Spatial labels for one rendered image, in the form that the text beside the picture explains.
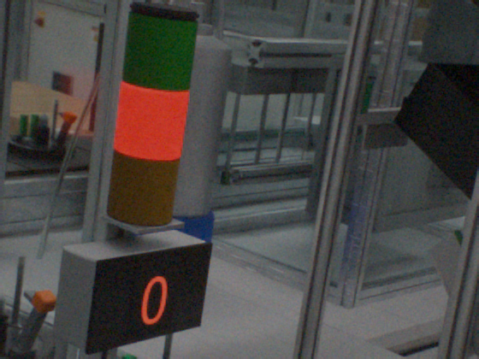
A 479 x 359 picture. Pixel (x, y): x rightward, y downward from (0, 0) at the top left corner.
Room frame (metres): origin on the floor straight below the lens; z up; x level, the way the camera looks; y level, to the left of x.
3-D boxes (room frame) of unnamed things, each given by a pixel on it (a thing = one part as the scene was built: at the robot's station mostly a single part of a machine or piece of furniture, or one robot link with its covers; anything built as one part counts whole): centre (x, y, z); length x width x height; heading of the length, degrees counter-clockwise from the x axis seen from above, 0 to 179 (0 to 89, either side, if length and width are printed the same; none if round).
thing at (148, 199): (0.82, 0.06, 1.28); 0.05 x 0.05 x 0.05
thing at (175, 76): (0.82, 0.06, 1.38); 0.05 x 0.05 x 0.05
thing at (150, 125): (0.82, 0.06, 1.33); 0.05 x 0.05 x 0.05
